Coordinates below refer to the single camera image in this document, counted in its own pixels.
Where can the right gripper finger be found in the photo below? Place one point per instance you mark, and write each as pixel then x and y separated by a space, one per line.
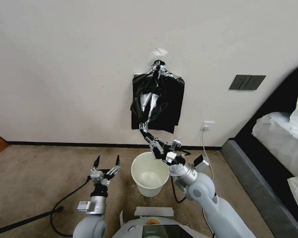
pixel 149 137
pixel 176 143

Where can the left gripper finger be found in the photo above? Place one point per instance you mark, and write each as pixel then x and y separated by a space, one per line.
pixel 117 162
pixel 96 162

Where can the black plastic trash bag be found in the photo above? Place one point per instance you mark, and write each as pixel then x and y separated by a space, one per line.
pixel 168 104

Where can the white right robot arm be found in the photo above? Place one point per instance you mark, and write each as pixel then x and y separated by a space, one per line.
pixel 203 191

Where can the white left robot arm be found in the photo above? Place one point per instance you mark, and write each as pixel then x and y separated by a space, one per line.
pixel 96 207

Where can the white round trash bin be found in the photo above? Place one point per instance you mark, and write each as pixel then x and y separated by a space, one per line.
pixel 149 188

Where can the black baseboard strip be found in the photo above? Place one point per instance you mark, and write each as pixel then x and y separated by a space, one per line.
pixel 77 143

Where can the narrow white floor tape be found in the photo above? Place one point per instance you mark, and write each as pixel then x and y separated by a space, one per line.
pixel 121 218

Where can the white robot front shell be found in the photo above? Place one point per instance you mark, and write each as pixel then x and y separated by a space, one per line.
pixel 136 229

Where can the wide white floor tape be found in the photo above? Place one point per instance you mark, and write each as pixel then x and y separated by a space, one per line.
pixel 154 211

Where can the white duvet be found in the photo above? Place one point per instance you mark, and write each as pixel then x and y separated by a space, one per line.
pixel 275 134

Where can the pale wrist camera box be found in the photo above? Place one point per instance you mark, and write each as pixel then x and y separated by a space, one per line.
pixel 96 176
pixel 171 157

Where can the white wall outlet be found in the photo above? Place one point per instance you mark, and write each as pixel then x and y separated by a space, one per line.
pixel 208 124

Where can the dark bed frame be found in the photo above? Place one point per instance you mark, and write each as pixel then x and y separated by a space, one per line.
pixel 250 173

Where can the clear wall tape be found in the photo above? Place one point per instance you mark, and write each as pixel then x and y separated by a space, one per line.
pixel 159 51

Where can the dark wall switch panel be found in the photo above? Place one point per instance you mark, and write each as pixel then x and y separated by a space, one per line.
pixel 247 82

